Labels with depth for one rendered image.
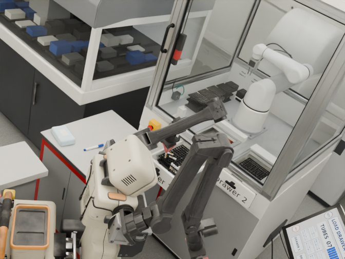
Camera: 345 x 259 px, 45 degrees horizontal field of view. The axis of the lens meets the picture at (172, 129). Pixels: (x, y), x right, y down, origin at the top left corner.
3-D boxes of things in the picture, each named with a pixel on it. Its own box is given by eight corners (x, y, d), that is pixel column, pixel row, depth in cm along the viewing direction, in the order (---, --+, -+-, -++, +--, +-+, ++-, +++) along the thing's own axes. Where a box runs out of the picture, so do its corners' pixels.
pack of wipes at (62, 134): (75, 144, 254) (76, 138, 252) (60, 147, 248) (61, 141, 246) (64, 129, 263) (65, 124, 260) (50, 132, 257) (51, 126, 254)
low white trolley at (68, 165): (83, 279, 268) (106, 194, 227) (29, 217, 296) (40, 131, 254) (146, 238, 310) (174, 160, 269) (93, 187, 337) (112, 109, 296)
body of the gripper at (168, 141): (179, 142, 239) (182, 132, 235) (167, 148, 233) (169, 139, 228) (171, 135, 242) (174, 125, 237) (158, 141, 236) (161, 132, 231)
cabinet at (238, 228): (215, 302, 282) (262, 221, 238) (115, 206, 327) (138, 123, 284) (281, 238, 350) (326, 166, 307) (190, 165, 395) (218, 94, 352)
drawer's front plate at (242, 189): (247, 208, 241) (254, 195, 235) (209, 179, 254) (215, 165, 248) (249, 207, 242) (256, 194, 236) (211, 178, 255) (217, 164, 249)
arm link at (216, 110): (218, 96, 181) (227, 117, 181) (220, 96, 194) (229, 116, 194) (127, 136, 189) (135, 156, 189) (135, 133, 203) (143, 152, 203)
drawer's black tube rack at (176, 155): (177, 181, 241) (180, 173, 237) (155, 163, 248) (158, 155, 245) (200, 168, 256) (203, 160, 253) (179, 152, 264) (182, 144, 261)
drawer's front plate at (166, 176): (172, 196, 232) (177, 182, 226) (137, 165, 245) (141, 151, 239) (174, 195, 233) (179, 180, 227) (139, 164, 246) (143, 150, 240)
